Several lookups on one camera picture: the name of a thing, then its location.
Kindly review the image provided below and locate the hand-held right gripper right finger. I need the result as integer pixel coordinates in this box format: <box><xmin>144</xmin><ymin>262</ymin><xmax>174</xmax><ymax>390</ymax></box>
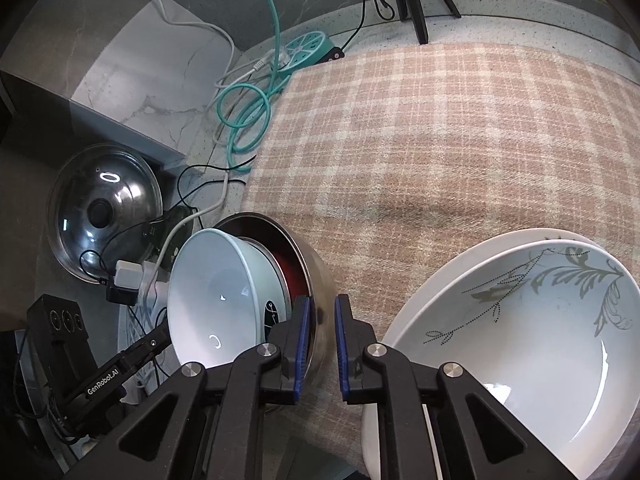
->
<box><xmin>336</xmin><ymin>294</ymin><xmax>576</xmax><ymax>480</ymax></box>

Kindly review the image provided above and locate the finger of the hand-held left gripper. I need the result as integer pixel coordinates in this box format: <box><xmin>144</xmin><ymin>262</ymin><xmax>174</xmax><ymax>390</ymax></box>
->
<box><xmin>117</xmin><ymin>320</ymin><xmax>173</xmax><ymax>377</ymax></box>

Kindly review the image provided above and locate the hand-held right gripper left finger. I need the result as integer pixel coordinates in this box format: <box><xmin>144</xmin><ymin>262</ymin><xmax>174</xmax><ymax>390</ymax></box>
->
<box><xmin>65</xmin><ymin>296</ymin><xmax>311</xmax><ymax>480</ymax></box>

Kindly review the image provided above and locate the plain steel bowl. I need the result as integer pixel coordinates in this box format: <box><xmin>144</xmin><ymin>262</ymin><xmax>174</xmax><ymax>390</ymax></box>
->
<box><xmin>212</xmin><ymin>212</ymin><xmax>337</xmax><ymax>413</ymax></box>

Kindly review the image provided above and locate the red steel bowl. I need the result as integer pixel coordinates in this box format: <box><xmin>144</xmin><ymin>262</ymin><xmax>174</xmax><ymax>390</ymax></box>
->
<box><xmin>240</xmin><ymin>237</ymin><xmax>313</xmax><ymax>311</ymax></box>

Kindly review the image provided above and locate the light blue bowl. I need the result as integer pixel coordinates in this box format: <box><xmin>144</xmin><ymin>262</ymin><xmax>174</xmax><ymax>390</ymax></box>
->
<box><xmin>166</xmin><ymin>228</ymin><xmax>293</xmax><ymax>368</ymax></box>

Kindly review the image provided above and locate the white bowl leaf pattern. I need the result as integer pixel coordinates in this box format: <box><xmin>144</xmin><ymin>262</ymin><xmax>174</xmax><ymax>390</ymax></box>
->
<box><xmin>361</xmin><ymin>228</ymin><xmax>601</xmax><ymax>480</ymax></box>

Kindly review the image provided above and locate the leaf print white bowl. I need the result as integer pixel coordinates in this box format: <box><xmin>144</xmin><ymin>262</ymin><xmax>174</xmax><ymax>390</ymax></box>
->
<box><xmin>385</xmin><ymin>241</ymin><xmax>632</xmax><ymax>480</ymax></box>

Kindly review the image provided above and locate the black plug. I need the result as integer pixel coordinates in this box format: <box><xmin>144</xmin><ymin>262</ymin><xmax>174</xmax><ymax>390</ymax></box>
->
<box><xmin>106</xmin><ymin>280</ymin><xmax>138</xmax><ymax>306</ymax></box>

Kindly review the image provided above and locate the white charger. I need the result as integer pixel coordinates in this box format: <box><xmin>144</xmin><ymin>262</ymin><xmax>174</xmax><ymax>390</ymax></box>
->
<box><xmin>115</xmin><ymin>260</ymin><xmax>148</xmax><ymax>291</ymax></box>

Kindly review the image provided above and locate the plaid cloth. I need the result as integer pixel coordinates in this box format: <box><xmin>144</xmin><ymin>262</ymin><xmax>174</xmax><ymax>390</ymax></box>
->
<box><xmin>240</xmin><ymin>42</ymin><xmax>640</xmax><ymax>480</ymax></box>

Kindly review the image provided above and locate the teal round power strip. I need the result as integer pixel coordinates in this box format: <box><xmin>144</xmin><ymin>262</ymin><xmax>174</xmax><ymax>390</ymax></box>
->
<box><xmin>280</xmin><ymin>31</ymin><xmax>333</xmax><ymax>68</ymax></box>

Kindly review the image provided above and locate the black tripod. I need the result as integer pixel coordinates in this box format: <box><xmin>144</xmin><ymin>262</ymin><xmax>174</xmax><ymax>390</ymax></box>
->
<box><xmin>385</xmin><ymin>0</ymin><xmax>461</xmax><ymax>44</ymax></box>

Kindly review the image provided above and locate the white charger cable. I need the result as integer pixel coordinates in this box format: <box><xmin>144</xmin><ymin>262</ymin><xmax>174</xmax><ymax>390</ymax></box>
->
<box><xmin>145</xmin><ymin>175</ymin><xmax>232</xmax><ymax>286</ymax></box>

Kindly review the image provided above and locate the white wall cable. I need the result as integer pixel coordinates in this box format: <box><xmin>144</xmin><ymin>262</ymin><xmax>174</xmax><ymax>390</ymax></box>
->
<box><xmin>90</xmin><ymin>0</ymin><xmax>266</xmax><ymax>88</ymax></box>

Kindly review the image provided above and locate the teal cable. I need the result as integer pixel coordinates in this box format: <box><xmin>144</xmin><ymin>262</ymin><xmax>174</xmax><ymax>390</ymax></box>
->
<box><xmin>215</xmin><ymin>0</ymin><xmax>283</xmax><ymax>171</ymax></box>

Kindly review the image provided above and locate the black cable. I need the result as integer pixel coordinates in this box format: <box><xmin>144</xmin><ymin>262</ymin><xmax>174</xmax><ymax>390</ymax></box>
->
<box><xmin>342</xmin><ymin>0</ymin><xmax>397</xmax><ymax>56</ymax></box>

